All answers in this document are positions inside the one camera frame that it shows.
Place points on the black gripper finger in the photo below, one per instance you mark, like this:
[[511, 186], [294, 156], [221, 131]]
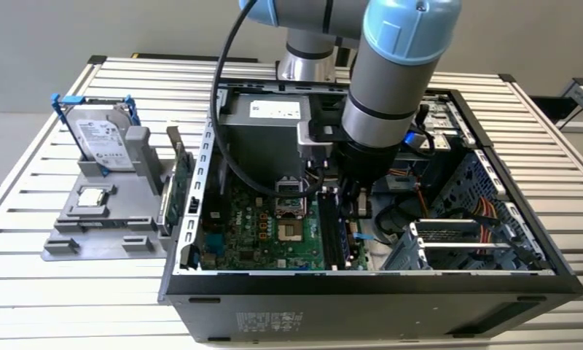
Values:
[[363, 204], [349, 200]]

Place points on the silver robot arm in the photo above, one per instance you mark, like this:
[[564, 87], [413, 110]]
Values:
[[398, 73]]

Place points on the black RAM slot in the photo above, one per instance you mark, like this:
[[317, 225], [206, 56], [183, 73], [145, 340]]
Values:
[[333, 229], [327, 229]]

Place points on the CPU socket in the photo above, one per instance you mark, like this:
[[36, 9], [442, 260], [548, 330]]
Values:
[[290, 230]]

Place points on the metal optical drive bay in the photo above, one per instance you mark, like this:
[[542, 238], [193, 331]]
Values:
[[439, 140]]

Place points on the green motherboard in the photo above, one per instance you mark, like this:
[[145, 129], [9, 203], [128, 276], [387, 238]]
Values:
[[291, 251]]

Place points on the grey power supply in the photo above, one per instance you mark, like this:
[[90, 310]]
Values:
[[266, 146]]

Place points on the metal disk bay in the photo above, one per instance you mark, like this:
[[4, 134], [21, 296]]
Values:
[[461, 245]]

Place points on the black case fan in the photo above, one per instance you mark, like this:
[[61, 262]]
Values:
[[218, 204]]

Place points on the blue port block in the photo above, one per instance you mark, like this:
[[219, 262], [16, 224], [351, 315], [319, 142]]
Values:
[[214, 244]]

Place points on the black PC case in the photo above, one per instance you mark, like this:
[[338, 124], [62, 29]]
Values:
[[321, 313]]

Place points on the green graphics card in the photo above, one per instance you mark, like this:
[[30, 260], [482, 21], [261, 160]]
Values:
[[177, 189]]

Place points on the grey parts rack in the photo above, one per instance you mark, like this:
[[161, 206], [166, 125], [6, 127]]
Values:
[[136, 204]]

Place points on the silver CPU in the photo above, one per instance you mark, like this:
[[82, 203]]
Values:
[[90, 197]]

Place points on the hard disk in blue carrier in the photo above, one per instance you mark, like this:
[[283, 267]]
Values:
[[98, 142]]

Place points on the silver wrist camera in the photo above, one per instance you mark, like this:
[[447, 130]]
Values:
[[305, 136]]

